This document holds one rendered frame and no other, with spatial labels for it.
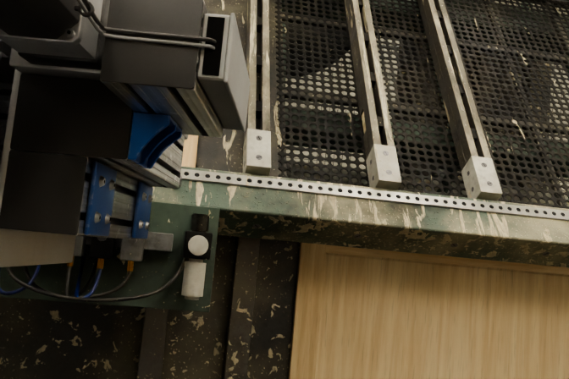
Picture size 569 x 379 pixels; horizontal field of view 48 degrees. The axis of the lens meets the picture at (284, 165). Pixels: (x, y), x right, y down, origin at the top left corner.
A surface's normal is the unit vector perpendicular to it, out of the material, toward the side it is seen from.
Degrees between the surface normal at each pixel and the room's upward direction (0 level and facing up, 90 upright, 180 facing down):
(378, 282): 90
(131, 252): 90
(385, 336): 90
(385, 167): 56
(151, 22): 90
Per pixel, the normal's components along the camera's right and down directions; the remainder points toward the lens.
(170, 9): 0.00, -0.13
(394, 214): 0.20, -0.64
